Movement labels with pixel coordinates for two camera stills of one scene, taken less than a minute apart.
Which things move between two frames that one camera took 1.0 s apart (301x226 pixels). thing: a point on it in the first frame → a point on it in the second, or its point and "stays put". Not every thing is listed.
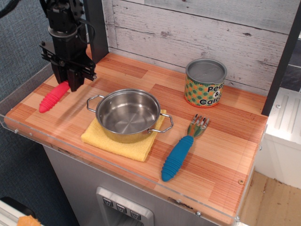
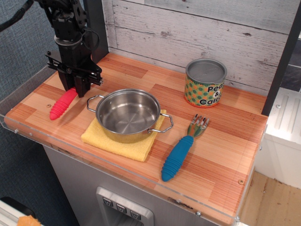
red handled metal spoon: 52,96 → 62,103
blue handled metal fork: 182,146 stays put
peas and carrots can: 204,82 stays put
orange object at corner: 28,220 stays put
